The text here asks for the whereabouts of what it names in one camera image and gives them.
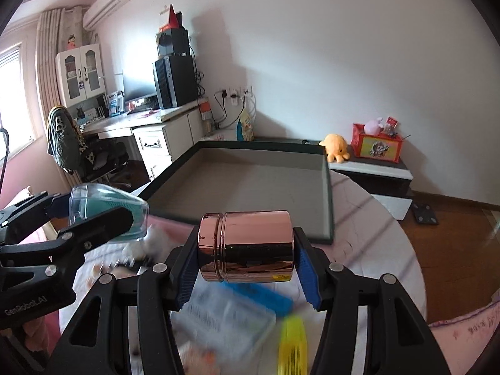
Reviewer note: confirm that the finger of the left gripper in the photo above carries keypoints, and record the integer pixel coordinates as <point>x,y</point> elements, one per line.
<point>23,218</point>
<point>73,241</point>

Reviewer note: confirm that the striped white bed quilt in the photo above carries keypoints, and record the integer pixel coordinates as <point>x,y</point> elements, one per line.
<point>369,241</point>

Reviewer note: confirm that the black office chair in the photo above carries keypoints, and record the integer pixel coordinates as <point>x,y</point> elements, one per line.
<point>102,160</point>

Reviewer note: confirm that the blue plastic box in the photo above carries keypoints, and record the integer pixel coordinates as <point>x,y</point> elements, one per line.
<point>272,300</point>

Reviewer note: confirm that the white glass-door cabinet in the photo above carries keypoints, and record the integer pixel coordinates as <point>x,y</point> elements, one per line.
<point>80,74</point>

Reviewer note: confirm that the yellow plastic comb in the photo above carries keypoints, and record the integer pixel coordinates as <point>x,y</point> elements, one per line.
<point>293,347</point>

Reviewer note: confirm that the wall power socket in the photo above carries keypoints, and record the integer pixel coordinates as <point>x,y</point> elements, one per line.
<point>237,95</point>

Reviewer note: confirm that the computer monitor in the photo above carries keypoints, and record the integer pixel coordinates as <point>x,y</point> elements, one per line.
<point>138,86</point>

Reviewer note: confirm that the red storage box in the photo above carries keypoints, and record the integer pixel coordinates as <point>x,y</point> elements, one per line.
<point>381,147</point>

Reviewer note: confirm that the black floor scale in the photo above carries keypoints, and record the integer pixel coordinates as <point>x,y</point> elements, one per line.
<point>423,214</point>

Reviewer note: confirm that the pink box with green rim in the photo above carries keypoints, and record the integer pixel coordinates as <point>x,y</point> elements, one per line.
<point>236,176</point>

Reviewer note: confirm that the white desk with drawers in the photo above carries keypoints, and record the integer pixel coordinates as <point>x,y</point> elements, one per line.
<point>161,136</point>

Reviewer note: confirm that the orange octopus plush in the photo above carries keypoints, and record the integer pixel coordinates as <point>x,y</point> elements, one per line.
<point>336,148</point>

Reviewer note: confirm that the clear teal plastic container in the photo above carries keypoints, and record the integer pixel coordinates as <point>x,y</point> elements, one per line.
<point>90,199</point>

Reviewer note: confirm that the red triangular paper item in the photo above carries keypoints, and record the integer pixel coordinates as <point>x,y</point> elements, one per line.
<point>170,19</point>

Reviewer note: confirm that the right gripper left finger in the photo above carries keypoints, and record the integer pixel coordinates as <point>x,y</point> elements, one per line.
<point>96,339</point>

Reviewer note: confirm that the wall air conditioner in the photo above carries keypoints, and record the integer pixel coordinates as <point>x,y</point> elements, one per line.
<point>99,11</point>

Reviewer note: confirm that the white paper packet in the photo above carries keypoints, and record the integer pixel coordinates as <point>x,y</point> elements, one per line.
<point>218,319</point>

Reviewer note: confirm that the dark jacket on chair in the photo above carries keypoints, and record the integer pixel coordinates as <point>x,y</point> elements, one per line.
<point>66,143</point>

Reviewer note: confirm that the black speaker box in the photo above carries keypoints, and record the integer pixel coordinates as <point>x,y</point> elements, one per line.
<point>172,42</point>

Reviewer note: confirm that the rose gold metal canister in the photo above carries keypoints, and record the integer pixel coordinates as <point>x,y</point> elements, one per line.
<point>246,247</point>

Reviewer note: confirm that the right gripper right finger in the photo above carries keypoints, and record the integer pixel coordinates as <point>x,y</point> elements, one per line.
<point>399,341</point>

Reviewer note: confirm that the small doll on cabinet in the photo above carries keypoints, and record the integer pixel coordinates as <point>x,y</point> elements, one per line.
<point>71,42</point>

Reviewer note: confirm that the black computer tower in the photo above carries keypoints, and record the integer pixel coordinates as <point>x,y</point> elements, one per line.
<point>175,82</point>

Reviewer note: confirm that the pink pillow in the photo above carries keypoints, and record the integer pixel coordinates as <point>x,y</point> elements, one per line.
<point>464,338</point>

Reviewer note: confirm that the pink plush toy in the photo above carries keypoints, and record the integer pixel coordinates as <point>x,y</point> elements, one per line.
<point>373,127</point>

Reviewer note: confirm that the blue yellow snack bag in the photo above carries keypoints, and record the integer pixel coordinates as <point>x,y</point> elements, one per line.
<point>244,130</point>

